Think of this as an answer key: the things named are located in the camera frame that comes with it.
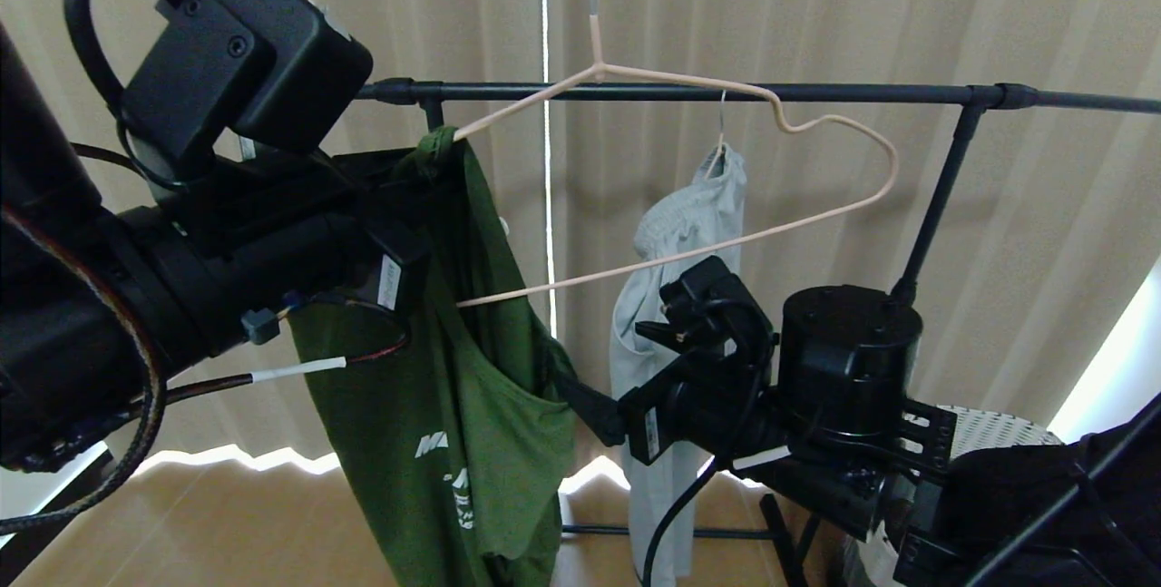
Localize pale grey shorts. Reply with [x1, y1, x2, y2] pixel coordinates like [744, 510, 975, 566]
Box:
[610, 144, 750, 587]

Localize black clothes rack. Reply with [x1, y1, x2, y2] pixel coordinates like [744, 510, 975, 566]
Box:
[358, 79, 1161, 587]

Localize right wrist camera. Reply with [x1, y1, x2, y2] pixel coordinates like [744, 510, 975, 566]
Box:
[635, 256, 777, 361]

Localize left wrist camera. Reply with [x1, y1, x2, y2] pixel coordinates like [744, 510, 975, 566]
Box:
[118, 0, 375, 181]

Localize white laundry basket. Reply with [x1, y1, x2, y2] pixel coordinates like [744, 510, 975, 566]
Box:
[853, 406, 1064, 587]

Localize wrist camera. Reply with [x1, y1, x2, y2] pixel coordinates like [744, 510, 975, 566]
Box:
[118, 0, 375, 181]
[635, 256, 777, 361]

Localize pink clothes hanger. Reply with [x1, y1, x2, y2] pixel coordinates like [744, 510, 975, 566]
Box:
[712, 90, 732, 172]
[454, 0, 901, 308]

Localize green long-sleeved shirt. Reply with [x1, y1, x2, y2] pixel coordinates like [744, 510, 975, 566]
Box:
[288, 126, 578, 587]

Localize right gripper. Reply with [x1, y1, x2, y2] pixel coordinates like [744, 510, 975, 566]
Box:
[617, 349, 782, 468]

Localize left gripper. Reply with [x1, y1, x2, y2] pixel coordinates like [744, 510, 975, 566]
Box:
[121, 150, 433, 358]

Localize beige curtain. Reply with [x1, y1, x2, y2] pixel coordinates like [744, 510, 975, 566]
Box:
[0, 0, 1161, 479]

